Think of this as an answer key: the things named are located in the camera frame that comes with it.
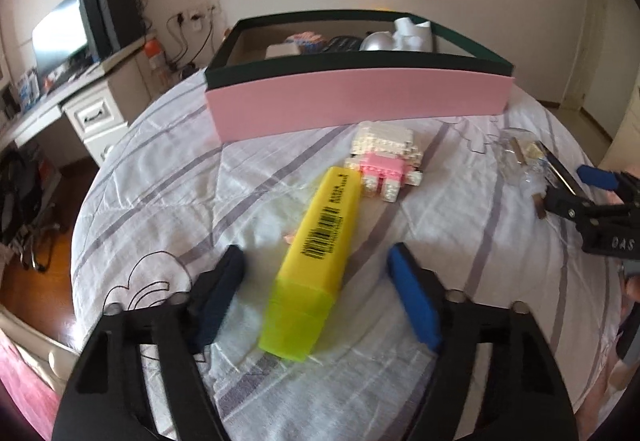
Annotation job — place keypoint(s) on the pink box with green rim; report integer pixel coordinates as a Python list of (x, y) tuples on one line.
[(360, 103)]

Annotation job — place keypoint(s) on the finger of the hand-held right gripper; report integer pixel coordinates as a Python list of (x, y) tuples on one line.
[(570, 206), (597, 177)]

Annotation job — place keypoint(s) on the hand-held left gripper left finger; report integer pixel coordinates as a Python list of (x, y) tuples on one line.
[(220, 296)]

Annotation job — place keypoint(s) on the blue packet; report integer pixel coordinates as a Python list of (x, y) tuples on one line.
[(27, 88)]

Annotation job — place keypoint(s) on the office chair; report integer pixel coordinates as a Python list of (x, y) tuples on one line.
[(25, 211)]

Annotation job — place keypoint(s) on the clear plastic trinket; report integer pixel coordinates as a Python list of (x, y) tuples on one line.
[(520, 161)]

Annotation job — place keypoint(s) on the white figurine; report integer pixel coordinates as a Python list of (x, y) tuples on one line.
[(412, 36)]

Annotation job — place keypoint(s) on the yellow highlighter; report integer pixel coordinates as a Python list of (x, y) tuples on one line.
[(315, 266)]

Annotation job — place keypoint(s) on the bottle with orange cap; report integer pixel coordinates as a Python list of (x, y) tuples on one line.
[(154, 52)]

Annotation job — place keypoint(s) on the white charger block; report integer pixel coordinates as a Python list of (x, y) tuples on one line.
[(284, 52)]

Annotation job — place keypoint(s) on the white desk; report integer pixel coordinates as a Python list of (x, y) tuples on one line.
[(45, 101)]

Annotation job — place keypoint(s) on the pink and white brick toy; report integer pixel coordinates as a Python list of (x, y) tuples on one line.
[(387, 158)]

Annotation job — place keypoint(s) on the black round disc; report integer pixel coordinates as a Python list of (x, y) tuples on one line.
[(341, 44)]

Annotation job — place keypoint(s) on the computer monitor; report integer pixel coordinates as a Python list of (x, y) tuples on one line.
[(57, 38)]

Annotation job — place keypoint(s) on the wall outlets with plugs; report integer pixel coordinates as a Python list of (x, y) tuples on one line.
[(197, 15)]

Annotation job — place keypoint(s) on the silver ball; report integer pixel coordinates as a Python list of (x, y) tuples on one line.
[(377, 42)]

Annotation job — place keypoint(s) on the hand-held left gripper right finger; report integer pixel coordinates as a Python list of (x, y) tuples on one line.
[(415, 296)]

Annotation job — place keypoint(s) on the white drawer cabinet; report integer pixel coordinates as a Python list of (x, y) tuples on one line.
[(100, 121)]

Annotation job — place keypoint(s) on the black speakers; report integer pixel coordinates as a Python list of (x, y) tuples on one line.
[(112, 16)]

